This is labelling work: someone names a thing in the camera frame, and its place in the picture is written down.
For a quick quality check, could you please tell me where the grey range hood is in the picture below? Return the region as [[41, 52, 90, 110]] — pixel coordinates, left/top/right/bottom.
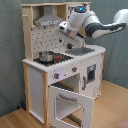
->
[[35, 6, 63, 27]]

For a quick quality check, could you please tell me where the white oven door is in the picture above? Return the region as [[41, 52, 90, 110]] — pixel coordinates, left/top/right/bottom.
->
[[49, 86, 94, 128]]

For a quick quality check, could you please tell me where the red stove knob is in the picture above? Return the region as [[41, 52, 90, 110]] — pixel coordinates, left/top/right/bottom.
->
[[71, 66, 79, 73], [54, 73, 60, 79]]

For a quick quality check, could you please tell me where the wooden toy kitchen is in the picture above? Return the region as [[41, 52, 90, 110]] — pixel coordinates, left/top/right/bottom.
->
[[22, 2, 105, 128]]

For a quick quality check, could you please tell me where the grey sink basin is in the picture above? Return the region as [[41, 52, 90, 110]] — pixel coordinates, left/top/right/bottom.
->
[[66, 47, 94, 56]]

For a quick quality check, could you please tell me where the white microwave door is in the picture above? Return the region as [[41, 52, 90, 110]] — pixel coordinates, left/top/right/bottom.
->
[[68, 4, 90, 14]]

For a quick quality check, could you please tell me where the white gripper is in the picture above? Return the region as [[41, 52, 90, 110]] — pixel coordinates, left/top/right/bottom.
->
[[58, 21, 82, 47]]

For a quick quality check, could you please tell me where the small metal pot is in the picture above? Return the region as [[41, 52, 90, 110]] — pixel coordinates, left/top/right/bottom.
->
[[39, 51, 54, 62]]

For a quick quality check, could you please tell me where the red left stove knob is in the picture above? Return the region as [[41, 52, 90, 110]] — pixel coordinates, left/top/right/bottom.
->
[[54, 73, 60, 79]]

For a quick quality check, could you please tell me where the black stovetop with red burners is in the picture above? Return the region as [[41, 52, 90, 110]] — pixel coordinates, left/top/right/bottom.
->
[[35, 53, 71, 66]]

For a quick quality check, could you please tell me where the white cabinet door with dispenser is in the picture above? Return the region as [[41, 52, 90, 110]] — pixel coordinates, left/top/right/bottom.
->
[[81, 55, 102, 99]]

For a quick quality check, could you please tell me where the black toy faucet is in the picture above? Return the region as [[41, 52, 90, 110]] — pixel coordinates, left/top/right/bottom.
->
[[66, 33, 83, 50]]

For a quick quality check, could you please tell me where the red right stove knob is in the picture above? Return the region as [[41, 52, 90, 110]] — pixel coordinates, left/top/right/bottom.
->
[[71, 66, 79, 73]]

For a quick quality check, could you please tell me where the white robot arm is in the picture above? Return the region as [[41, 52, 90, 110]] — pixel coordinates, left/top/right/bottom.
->
[[58, 6, 128, 43]]

